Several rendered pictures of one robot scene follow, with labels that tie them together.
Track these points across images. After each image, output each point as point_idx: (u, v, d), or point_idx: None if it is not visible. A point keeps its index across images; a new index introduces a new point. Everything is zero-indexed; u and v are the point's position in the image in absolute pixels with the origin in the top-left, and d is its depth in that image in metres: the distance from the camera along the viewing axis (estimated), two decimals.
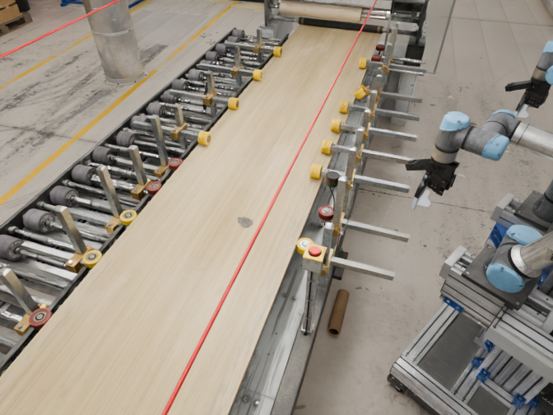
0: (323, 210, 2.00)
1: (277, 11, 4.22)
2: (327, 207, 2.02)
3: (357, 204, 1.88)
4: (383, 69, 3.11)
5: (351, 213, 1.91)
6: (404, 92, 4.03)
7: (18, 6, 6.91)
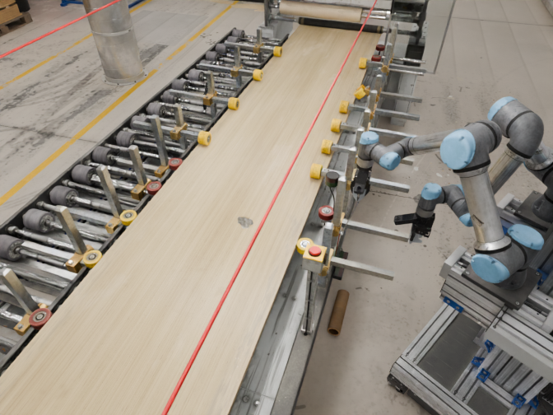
0: (323, 210, 2.00)
1: (277, 11, 4.22)
2: (327, 207, 2.02)
3: (357, 204, 1.88)
4: (383, 69, 3.11)
5: (351, 213, 1.91)
6: (404, 92, 4.03)
7: (18, 6, 6.91)
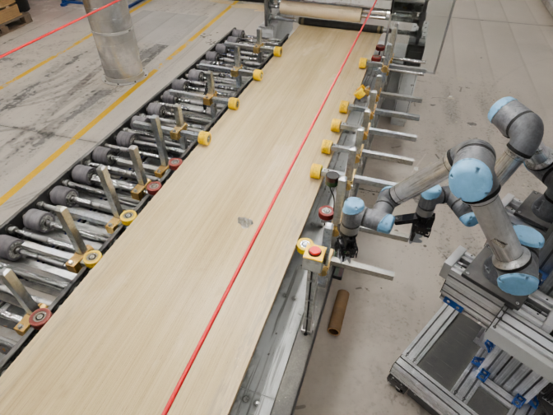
0: (323, 210, 2.00)
1: (277, 11, 4.22)
2: (327, 207, 2.02)
3: None
4: (383, 69, 3.11)
5: None
6: (404, 92, 4.03)
7: (18, 6, 6.91)
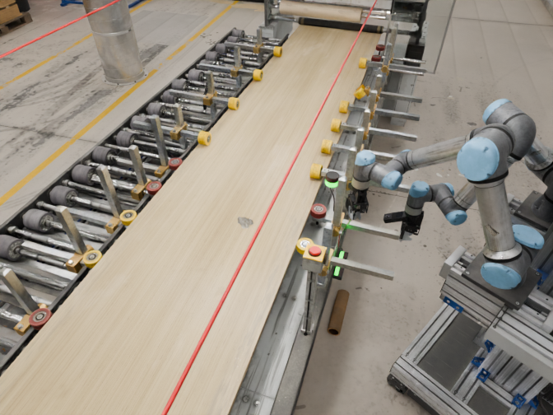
0: (315, 208, 2.01)
1: (277, 11, 4.22)
2: (319, 205, 2.03)
3: None
4: (383, 69, 3.11)
5: (349, 221, 1.87)
6: (404, 92, 4.03)
7: (18, 6, 6.91)
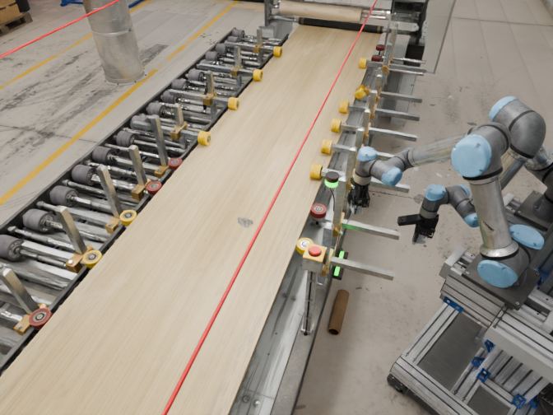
0: (315, 208, 2.01)
1: (277, 11, 4.22)
2: (319, 205, 2.03)
3: None
4: (383, 69, 3.11)
5: (351, 212, 1.92)
6: (404, 92, 4.03)
7: (18, 6, 6.91)
